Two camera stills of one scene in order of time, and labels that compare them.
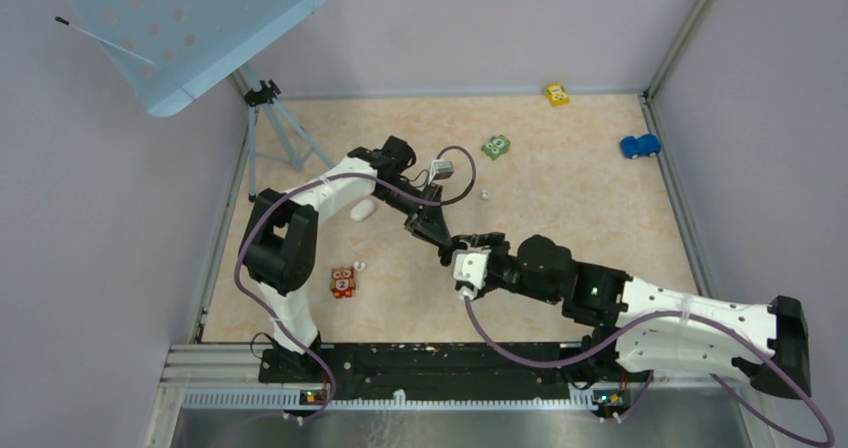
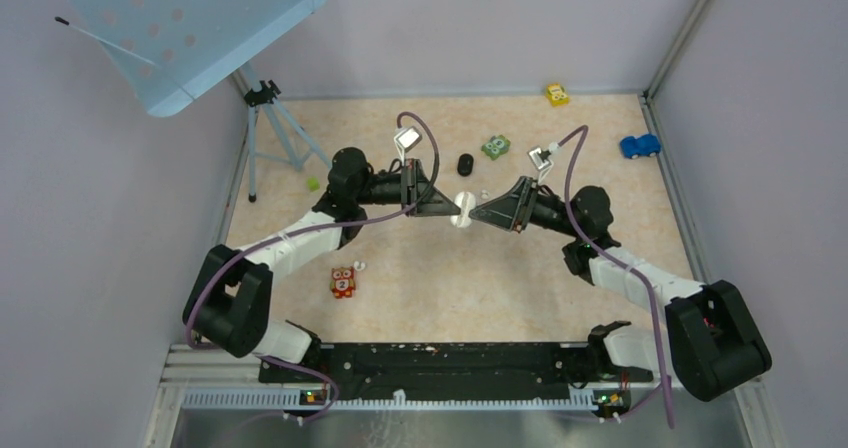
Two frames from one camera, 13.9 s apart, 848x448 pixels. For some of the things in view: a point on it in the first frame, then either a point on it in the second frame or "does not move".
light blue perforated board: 174,30 does not move
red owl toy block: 342,282 does not move
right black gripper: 494,242 → 512,210
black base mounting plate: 391,371 does not move
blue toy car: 645,144 does not move
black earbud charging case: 446,254 → 465,164
